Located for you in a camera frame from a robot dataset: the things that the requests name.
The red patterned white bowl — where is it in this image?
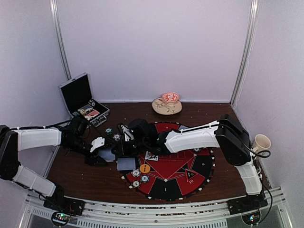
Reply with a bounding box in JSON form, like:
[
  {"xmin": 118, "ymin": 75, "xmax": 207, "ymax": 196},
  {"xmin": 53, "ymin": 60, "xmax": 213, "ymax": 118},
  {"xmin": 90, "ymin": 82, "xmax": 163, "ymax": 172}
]
[{"xmin": 162, "ymin": 92, "xmax": 180, "ymax": 105}]

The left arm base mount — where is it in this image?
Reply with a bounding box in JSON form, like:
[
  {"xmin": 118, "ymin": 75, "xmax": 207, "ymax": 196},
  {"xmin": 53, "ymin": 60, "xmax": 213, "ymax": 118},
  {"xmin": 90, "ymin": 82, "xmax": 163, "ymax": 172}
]
[{"xmin": 43, "ymin": 185, "xmax": 85, "ymax": 216}]

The aluminium front rail frame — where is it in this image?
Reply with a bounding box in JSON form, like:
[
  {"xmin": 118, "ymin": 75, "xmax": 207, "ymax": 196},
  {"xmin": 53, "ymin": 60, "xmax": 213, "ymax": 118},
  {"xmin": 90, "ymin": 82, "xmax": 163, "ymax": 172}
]
[{"xmin": 17, "ymin": 187, "xmax": 295, "ymax": 228}]

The blue white chip seat two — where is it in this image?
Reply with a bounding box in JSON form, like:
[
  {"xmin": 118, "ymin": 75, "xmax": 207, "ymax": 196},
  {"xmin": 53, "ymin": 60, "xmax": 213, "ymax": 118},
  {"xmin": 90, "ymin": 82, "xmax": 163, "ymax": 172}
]
[{"xmin": 131, "ymin": 169, "xmax": 141, "ymax": 177}]

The blue white poker chip stack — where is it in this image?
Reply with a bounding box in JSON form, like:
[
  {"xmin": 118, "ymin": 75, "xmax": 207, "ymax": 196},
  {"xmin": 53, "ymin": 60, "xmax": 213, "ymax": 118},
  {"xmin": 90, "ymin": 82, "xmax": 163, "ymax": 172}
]
[{"xmin": 113, "ymin": 133, "xmax": 121, "ymax": 142}]

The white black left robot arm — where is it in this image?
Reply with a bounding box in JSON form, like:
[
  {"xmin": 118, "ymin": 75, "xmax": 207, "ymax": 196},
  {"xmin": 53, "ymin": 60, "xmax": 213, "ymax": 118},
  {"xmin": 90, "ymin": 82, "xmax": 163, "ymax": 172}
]
[{"xmin": 0, "ymin": 117, "xmax": 115, "ymax": 211}]

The round red black poker mat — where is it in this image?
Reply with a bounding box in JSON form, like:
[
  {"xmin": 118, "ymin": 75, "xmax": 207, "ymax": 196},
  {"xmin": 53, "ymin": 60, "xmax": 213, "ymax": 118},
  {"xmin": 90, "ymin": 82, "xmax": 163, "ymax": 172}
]
[{"xmin": 118, "ymin": 121, "xmax": 217, "ymax": 201}]

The aluminium poker chip case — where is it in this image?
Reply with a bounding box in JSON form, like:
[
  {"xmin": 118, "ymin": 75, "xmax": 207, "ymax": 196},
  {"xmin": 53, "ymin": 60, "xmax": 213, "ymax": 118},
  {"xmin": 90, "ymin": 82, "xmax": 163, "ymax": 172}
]
[{"xmin": 59, "ymin": 73, "xmax": 110, "ymax": 127}]

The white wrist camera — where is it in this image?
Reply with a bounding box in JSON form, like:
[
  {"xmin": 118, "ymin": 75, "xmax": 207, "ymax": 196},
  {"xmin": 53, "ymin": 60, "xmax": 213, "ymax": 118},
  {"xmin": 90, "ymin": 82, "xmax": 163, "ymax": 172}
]
[
  {"xmin": 117, "ymin": 123, "xmax": 134, "ymax": 142},
  {"xmin": 90, "ymin": 137, "xmax": 105, "ymax": 152}
]

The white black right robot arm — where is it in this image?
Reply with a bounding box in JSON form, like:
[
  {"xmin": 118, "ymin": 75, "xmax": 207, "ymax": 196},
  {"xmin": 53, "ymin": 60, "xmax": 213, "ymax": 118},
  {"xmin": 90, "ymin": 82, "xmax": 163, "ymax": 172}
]
[{"xmin": 112, "ymin": 114, "xmax": 262, "ymax": 210}]

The face-up king card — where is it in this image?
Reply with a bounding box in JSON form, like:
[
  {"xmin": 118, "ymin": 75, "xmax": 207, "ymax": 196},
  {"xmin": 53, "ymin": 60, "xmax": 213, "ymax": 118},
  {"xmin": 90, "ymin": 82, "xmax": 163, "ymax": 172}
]
[{"xmin": 144, "ymin": 151, "xmax": 159, "ymax": 162}]

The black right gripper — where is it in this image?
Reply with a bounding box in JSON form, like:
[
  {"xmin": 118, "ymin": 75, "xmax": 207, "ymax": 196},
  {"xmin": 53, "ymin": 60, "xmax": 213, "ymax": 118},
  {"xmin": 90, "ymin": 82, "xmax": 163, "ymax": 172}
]
[{"xmin": 111, "ymin": 139, "xmax": 148, "ymax": 158}]

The orange big blind button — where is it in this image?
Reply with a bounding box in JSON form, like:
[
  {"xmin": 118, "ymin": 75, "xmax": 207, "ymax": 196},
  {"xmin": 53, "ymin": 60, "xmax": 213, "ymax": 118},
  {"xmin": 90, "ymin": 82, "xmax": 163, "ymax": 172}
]
[{"xmin": 139, "ymin": 164, "xmax": 151, "ymax": 173}]

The blue playing card deck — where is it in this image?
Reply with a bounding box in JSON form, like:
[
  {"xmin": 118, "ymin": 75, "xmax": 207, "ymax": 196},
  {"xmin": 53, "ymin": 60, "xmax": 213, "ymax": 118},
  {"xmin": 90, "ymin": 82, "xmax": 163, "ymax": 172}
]
[{"xmin": 98, "ymin": 150, "xmax": 115, "ymax": 162}]

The right aluminium corner post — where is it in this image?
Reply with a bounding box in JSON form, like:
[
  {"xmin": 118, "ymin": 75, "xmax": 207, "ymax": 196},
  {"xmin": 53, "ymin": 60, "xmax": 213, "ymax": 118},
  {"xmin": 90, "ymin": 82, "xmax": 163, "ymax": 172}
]
[{"xmin": 229, "ymin": 0, "xmax": 259, "ymax": 107}]

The face-down card seat three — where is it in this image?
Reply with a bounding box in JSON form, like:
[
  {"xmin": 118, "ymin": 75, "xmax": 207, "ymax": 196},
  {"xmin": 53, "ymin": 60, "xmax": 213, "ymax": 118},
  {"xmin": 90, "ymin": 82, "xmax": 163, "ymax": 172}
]
[{"xmin": 117, "ymin": 157, "xmax": 136, "ymax": 171}]

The dealt blue playing card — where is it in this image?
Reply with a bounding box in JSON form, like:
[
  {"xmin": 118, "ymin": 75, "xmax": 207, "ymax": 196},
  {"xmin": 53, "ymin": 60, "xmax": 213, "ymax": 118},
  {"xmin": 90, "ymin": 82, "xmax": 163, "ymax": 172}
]
[{"xmin": 178, "ymin": 125, "xmax": 189, "ymax": 131}]

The cream floral ceramic plate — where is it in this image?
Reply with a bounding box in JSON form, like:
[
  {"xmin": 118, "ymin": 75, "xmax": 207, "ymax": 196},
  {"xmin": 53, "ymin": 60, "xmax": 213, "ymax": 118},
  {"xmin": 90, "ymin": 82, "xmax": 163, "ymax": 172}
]
[{"xmin": 152, "ymin": 97, "xmax": 182, "ymax": 115}]

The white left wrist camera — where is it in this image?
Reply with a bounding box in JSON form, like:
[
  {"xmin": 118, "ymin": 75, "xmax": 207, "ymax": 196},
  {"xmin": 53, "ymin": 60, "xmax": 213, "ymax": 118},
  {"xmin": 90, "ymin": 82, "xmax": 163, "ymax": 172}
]
[{"xmin": 90, "ymin": 137, "xmax": 105, "ymax": 152}]

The white printed ceramic mug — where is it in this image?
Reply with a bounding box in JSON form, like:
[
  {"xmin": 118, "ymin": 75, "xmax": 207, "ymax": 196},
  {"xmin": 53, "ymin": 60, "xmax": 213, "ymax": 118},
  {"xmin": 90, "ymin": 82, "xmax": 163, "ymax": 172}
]
[{"xmin": 252, "ymin": 134, "xmax": 272, "ymax": 152}]

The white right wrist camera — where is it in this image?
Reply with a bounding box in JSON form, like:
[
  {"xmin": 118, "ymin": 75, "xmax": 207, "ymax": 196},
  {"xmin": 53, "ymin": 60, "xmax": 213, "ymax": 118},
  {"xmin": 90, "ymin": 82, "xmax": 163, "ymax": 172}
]
[{"xmin": 117, "ymin": 123, "xmax": 134, "ymax": 142}]

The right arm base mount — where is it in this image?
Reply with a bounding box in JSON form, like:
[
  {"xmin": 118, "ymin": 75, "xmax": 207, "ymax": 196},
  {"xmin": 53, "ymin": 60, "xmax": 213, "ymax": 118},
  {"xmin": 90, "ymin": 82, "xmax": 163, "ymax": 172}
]
[{"xmin": 227, "ymin": 193, "xmax": 268, "ymax": 215}]

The black hundred chip seat two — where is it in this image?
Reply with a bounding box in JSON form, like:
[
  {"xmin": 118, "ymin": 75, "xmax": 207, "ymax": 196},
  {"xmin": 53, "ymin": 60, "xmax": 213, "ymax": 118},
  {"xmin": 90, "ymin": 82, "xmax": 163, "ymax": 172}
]
[{"xmin": 132, "ymin": 180, "xmax": 141, "ymax": 188}]

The aluminium corner post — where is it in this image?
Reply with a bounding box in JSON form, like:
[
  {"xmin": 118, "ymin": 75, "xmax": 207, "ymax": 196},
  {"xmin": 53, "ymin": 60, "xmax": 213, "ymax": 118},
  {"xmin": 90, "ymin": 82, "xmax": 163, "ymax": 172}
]
[
  {"xmin": 229, "ymin": 0, "xmax": 259, "ymax": 107},
  {"xmin": 49, "ymin": 0, "xmax": 72, "ymax": 80}
]

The left aluminium corner post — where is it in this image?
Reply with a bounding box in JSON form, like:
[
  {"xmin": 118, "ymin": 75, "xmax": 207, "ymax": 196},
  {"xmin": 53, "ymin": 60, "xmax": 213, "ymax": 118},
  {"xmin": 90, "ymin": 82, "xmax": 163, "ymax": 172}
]
[{"xmin": 49, "ymin": 0, "xmax": 72, "ymax": 80}]

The green poker chip stack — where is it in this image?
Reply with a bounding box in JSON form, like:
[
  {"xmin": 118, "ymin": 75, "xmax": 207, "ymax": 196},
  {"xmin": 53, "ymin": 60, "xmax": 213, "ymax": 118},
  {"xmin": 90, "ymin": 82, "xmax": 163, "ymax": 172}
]
[{"xmin": 105, "ymin": 128, "xmax": 113, "ymax": 135}]

